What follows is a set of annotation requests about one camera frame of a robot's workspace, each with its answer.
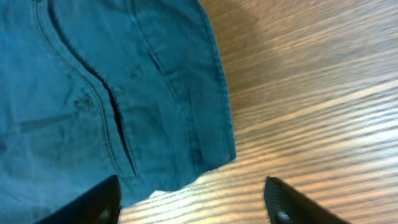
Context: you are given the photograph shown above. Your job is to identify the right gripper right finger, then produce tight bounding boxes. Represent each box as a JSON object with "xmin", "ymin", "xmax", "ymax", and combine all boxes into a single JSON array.
[{"xmin": 264, "ymin": 177, "xmax": 349, "ymax": 224}]

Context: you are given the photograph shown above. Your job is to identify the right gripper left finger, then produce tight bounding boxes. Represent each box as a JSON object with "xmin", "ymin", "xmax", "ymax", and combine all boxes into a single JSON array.
[{"xmin": 37, "ymin": 175, "xmax": 121, "ymax": 224}]

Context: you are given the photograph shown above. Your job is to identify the navy blue shorts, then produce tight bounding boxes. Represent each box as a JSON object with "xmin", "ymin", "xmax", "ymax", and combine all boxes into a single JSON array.
[{"xmin": 1, "ymin": 0, "xmax": 236, "ymax": 223}]

